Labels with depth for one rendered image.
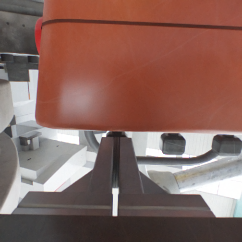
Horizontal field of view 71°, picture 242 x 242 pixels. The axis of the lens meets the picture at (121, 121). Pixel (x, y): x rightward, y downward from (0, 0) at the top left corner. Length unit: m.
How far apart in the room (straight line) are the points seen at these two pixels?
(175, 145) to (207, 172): 0.74
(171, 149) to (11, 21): 1.16
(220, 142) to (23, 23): 1.17
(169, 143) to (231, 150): 0.06
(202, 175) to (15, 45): 1.20
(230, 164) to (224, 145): 0.75
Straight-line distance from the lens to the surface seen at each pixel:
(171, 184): 0.85
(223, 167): 0.93
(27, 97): 4.44
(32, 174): 3.03
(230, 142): 0.19
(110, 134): 0.16
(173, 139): 0.17
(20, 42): 1.21
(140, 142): 0.59
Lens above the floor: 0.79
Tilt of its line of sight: 14 degrees up
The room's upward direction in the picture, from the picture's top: 178 degrees counter-clockwise
